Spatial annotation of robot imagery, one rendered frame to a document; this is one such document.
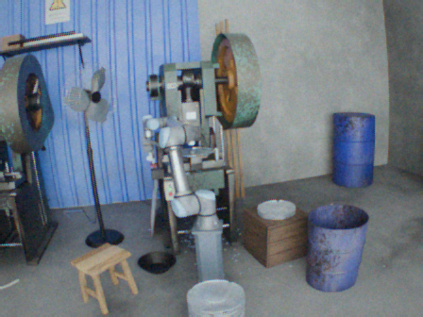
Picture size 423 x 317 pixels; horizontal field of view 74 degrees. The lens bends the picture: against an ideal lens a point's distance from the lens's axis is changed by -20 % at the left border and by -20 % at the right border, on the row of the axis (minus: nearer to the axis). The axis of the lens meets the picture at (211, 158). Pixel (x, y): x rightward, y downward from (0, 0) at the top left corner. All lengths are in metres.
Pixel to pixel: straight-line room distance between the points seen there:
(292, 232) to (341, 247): 0.55
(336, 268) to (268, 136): 2.51
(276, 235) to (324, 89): 2.66
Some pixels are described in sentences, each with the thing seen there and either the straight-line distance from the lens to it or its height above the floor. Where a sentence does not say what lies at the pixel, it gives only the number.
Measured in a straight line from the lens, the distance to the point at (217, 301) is 1.68.
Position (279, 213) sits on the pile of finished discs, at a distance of 2.48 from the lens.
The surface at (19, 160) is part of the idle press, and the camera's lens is 3.20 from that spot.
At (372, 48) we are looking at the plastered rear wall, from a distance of 5.23.
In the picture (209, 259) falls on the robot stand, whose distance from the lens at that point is 2.21.
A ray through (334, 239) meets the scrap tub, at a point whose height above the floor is 0.41.
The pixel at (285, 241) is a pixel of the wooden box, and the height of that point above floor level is 0.19.
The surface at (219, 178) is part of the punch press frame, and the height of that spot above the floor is 0.58.
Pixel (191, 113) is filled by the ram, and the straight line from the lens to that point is 2.72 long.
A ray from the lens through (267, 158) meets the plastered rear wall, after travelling 4.34.
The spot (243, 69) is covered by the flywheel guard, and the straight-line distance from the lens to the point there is 2.49.
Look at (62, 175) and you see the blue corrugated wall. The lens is 4.09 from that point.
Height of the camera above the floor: 1.34
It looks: 13 degrees down
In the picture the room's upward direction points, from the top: 3 degrees counter-clockwise
